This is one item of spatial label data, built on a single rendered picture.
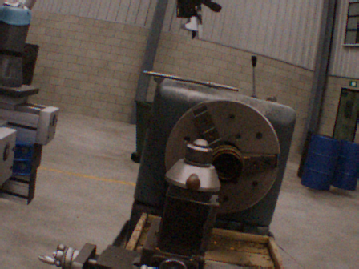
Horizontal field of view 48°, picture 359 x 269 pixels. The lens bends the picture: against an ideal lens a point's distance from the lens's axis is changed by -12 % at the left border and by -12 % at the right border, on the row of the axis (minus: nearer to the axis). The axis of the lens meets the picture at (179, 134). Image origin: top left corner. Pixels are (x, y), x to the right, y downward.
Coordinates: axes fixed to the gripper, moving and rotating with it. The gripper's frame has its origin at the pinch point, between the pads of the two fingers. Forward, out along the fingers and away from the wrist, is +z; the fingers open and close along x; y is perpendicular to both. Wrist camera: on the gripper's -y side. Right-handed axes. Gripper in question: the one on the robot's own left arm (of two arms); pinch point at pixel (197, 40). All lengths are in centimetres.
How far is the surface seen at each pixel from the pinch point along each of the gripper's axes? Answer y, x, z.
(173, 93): 11.8, 25.7, 15.7
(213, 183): 16, 103, 17
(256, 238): -6, 58, 50
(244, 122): -5, 46, 21
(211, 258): 9, 73, 47
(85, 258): 35, 101, 30
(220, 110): 1.5, 44.3, 17.8
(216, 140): 4, 52, 24
